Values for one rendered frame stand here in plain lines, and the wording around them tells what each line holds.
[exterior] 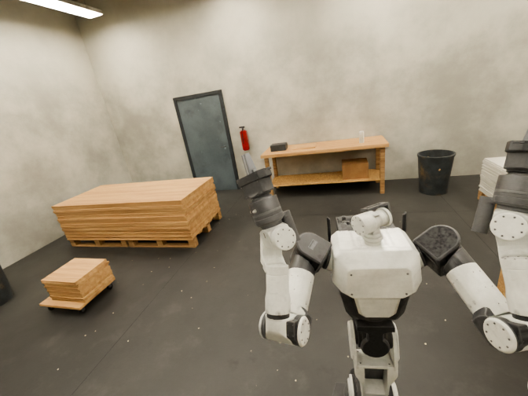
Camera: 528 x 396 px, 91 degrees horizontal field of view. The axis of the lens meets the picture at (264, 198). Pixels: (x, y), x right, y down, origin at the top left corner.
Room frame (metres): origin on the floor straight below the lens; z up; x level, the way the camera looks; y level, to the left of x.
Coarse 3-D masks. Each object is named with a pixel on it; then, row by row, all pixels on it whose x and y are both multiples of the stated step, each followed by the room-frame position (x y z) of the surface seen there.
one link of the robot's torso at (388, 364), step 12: (348, 324) 0.78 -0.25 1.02; (396, 336) 0.70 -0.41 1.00; (396, 348) 0.68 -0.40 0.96; (360, 360) 0.72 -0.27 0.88; (372, 360) 0.71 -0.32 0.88; (384, 360) 0.71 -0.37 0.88; (396, 360) 0.67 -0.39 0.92; (360, 372) 0.69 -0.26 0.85; (372, 372) 0.73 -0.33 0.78; (384, 372) 0.71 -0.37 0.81; (396, 372) 0.66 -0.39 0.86; (360, 384) 0.74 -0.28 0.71; (372, 384) 0.72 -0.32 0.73; (384, 384) 0.70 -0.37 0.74
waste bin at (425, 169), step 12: (420, 156) 3.98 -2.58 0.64; (432, 156) 4.22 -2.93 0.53; (444, 156) 3.77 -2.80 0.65; (420, 168) 4.00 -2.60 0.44; (432, 168) 3.83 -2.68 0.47; (444, 168) 3.77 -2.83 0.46; (420, 180) 4.01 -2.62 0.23; (432, 180) 3.84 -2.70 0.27; (444, 180) 3.79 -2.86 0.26; (432, 192) 3.84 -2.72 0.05; (444, 192) 3.82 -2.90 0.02
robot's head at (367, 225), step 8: (384, 208) 0.74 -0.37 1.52; (360, 216) 0.71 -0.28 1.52; (368, 216) 0.71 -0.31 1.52; (376, 216) 0.72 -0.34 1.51; (384, 216) 0.72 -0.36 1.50; (352, 224) 0.74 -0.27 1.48; (360, 224) 0.71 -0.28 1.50; (368, 224) 0.69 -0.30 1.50; (376, 224) 0.70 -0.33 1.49; (384, 224) 0.72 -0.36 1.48; (360, 232) 0.71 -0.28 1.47; (368, 232) 0.69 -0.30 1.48; (376, 232) 0.72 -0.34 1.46
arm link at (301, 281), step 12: (300, 276) 0.68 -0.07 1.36; (312, 276) 0.70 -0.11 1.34; (300, 288) 0.65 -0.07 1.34; (300, 300) 0.62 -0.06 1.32; (264, 312) 0.61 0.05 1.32; (300, 312) 0.59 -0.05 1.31; (264, 324) 0.57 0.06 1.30; (300, 324) 0.53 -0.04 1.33; (264, 336) 0.56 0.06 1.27; (300, 336) 0.51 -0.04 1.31
